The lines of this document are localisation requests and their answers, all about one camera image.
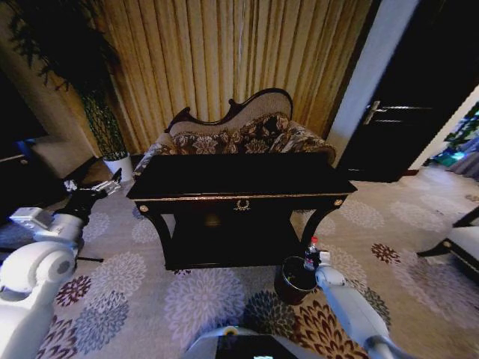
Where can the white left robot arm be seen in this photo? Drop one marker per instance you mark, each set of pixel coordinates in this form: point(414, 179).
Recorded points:
point(30, 269)

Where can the pale chair with dark frame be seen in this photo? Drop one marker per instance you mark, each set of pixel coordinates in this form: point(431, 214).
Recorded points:
point(460, 239)

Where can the dark wooden console table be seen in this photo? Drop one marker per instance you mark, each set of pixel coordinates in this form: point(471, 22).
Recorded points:
point(239, 175)

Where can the green leafy plant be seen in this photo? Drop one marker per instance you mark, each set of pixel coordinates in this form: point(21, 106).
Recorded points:
point(466, 127)

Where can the white plant pot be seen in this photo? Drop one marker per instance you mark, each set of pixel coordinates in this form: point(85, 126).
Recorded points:
point(120, 167)

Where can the tall green potted plant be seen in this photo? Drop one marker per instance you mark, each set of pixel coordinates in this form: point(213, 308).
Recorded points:
point(75, 48)

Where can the dark round trash bin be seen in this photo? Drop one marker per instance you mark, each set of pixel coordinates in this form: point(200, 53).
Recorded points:
point(293, 286)

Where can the clear bottle with red cap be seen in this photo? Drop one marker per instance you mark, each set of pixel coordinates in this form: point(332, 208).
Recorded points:
point(311, 254)

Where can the dark wooden door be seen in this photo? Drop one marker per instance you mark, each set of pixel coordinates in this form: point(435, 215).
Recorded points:
point(411, 93)

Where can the floral patterned sofa cushion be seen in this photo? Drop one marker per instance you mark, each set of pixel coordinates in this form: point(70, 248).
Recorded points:
point(239, 136)

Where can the white door frame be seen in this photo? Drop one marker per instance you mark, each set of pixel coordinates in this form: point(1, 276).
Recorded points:
point(374, 56)

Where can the grey armchair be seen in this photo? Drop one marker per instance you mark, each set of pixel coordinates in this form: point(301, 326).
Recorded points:
point(60, 153)

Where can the white robot front shell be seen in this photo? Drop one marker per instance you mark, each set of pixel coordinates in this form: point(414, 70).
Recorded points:
point(239, 342)

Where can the golden pleated curtain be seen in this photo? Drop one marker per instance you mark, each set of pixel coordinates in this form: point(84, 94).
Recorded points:
point(224, 56)

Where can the beige sofa with dark frame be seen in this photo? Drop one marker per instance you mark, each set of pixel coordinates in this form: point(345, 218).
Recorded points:
point(262, 104)

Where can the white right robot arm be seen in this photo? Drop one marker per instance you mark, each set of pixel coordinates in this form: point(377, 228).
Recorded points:
point(348, 306)

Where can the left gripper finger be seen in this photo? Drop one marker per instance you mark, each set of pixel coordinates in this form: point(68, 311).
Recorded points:
point(106, 187)
point(69, 186)

